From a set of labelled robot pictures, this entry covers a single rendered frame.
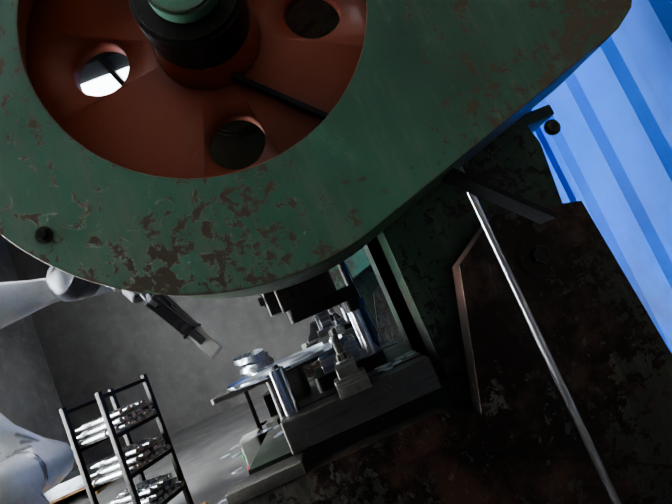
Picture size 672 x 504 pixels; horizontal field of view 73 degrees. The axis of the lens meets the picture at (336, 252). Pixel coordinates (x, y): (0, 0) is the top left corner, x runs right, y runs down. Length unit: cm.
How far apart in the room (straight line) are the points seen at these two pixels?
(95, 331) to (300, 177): 807
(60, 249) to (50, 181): 10
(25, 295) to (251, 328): 666
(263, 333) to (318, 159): 718
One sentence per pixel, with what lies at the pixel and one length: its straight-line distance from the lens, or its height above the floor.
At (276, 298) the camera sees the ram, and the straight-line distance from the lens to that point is 103.
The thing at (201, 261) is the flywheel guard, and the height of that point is 98.
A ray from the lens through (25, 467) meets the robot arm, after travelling 127.
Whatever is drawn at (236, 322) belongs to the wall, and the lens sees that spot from 783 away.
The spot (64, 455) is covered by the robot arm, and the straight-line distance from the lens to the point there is 135.
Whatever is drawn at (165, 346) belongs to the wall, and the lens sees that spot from 816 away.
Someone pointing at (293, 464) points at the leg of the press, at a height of 64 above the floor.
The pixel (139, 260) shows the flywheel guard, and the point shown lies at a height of 102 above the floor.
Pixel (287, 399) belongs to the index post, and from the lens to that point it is 90.
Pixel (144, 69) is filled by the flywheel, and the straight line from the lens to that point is 83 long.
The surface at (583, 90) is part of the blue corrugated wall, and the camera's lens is 187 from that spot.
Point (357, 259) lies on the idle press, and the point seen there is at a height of 104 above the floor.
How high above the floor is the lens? 86
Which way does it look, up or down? 6 degrees up
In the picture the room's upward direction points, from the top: 23 degrees counter-clockwise
